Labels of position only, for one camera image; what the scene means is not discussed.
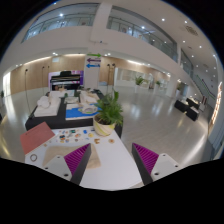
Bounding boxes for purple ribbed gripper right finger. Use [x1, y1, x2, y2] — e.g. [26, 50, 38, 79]
[131, 142, 183, 186]

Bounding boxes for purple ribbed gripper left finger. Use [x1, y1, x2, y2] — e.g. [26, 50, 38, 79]
[43, 143, 92, 186]

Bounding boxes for red paper sheet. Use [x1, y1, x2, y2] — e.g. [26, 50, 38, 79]
[20, 122, 55, 154]

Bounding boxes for blue architectural model board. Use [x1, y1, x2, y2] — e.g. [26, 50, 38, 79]
[65, 104, 99, 120]

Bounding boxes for black display table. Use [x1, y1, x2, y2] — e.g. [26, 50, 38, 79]
[24, 89, 123, 138]

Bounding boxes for potted green plant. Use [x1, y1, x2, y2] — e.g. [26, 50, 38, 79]
[93, 91, 123, 136]

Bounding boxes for white architectural model left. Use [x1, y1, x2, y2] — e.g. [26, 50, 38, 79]
[34, 96, 61, 117]

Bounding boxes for distant potted plant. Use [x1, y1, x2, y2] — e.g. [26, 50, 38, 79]
[135, 76, 147, 92]

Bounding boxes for black grand piano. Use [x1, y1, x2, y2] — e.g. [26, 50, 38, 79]
[49, 71, 81, 90]

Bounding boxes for white directional sign pillar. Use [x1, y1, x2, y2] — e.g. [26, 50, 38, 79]
[84, 53, 101, 89]

